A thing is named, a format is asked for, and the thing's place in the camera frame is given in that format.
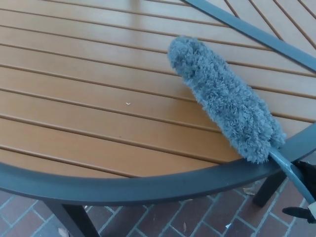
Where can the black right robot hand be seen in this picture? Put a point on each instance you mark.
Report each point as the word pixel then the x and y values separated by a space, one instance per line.
pixel 308 175

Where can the grey fluffy microfiber duster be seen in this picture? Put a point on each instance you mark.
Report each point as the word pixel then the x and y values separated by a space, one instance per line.
pixel 222 98

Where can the small flat white scrap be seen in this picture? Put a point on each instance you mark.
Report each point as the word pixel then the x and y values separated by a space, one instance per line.
pixel 227 226

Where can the round wooden slat table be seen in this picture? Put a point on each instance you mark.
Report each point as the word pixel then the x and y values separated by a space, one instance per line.
pixel 148 187

